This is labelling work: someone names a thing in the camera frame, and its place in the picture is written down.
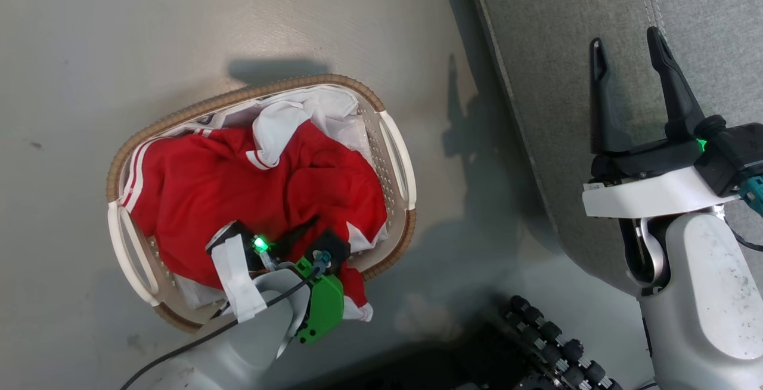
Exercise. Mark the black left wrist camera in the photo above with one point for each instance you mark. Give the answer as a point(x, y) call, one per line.
point(332, 245)

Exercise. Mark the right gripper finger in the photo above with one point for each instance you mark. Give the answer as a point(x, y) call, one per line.
point(673, 89)
point(603, 104)

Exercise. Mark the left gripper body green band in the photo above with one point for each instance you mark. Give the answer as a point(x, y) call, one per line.
point(325, 309)

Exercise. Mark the grey fabric sofa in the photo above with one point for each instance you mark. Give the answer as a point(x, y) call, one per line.
point(572, 80)

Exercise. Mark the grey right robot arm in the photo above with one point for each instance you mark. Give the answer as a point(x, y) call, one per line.
point(709, 300)

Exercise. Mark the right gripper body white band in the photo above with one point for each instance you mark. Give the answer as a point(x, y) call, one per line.
point(650, 190)

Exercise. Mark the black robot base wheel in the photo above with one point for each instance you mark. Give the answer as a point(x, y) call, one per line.
point(560, 348)

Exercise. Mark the red garment with white stripes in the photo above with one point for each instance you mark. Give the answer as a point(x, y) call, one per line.
point(238, 187)

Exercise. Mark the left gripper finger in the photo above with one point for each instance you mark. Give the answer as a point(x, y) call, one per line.
point(300, 235)

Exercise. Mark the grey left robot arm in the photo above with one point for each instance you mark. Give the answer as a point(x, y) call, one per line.
point(250, 342)

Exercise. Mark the beige plastic laundry basket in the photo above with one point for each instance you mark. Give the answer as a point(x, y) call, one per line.
point(398, 163)

